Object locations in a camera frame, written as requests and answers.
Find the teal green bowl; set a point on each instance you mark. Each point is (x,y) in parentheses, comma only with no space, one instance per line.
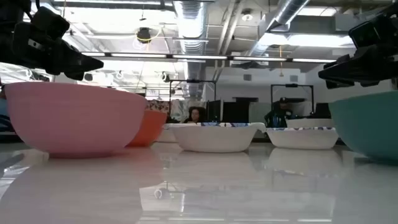
(370,124)

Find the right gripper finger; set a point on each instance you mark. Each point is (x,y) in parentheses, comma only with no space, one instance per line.
(351,71)
(342,85)

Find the silver ventilation duct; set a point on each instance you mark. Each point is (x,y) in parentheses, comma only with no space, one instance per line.
(191,28)
(287,11)

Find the black monitor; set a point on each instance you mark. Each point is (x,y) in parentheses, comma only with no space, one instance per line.
(323,110)

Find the pink bowl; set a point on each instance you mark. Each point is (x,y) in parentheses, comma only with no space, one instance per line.
(74,121)

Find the floral patterned cloth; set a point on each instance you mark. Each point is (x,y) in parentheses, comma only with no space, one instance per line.
(158,107)

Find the black overhead camera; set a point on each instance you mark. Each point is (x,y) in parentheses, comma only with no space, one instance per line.
(143,35)

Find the person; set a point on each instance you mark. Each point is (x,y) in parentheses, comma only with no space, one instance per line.
(278,116)
(195,115)

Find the long ceiling light strip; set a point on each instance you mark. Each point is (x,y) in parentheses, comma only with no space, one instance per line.
(199,57)

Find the red bowl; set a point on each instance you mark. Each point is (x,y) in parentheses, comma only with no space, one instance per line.
(152,127)

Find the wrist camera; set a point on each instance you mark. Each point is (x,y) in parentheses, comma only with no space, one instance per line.
(370,31)
(49,23)

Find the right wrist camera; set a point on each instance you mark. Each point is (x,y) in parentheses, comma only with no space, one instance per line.
(370,31)

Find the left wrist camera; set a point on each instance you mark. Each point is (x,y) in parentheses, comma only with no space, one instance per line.
(49,23)

